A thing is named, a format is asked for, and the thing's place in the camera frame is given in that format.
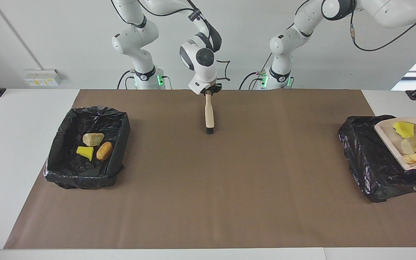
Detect beige hand brush black bristles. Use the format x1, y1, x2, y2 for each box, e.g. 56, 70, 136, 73
205, 91, 215, 134

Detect brown cork chunk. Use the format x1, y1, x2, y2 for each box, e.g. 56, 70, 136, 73
96, 141, 114, 161

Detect pale ridged foam chunk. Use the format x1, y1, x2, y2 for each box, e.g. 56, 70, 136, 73
82, 133, 105, 147

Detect yellow sponge wedge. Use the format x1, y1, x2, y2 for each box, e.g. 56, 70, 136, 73
76, 146, 94, 161

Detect beige plastic dustpan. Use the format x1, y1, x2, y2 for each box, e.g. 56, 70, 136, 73
374, 117, 416, 170

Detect plain yellow sponge piece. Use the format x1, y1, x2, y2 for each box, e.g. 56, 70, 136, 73
393, 122, 415, 139

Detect pale paper ball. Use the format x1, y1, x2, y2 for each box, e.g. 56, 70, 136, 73
400, 137, 416, 155

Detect open bin with black bag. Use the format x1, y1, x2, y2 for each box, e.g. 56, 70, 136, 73
44, 106, 131, 190

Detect bin covered by black bag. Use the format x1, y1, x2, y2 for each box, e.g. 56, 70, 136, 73
337, 115, 416, 203

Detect brown table mat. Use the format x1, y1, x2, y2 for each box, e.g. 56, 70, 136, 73
3, 89, 416, 250

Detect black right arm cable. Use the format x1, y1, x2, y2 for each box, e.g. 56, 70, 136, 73
111, 0, 231, 81

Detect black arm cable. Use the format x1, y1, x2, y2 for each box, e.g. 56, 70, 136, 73
287, 0, 416, 52
111, 0, 231, 81

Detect black left base cable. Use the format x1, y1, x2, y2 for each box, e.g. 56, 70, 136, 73
239, 52, 273, 90

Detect black base cable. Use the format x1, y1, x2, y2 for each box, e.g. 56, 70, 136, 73
117, 70, 136, 90
239, 52, 273, 90

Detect black right base cable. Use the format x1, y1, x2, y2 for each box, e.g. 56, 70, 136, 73
117, 70, 136, 90

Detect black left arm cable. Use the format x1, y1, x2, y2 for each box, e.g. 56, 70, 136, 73
287, 0, 416, 52

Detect white wall socket box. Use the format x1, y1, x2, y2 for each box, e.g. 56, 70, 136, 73
25, 69, 63, 87

